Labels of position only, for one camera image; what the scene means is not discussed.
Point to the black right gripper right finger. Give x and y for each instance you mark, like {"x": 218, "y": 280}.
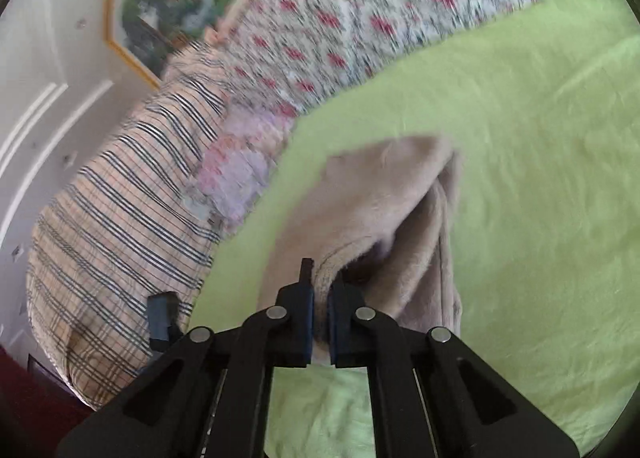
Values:
{"x": 348, "y": 349}

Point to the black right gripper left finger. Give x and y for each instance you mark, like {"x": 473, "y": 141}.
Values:
{"x": 295, "y": 337}

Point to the beige knit sweater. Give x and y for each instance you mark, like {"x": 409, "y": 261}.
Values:
{"x": 380, "y": 216}

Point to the dark blue small object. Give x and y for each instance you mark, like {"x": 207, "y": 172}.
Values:
{"x": 162, "y": 312}

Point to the pastel floral pillow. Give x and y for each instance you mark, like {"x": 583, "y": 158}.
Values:
{"x": 235, "y": 169}

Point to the plaid striped pillow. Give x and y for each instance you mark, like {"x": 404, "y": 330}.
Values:
{"x": 120, "y": 232}

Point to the green bed sheet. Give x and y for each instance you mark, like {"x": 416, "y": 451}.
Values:
{"x": 543, "y": 105}

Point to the floral quilt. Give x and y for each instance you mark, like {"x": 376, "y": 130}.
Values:
{"x": 292, "y": 55}

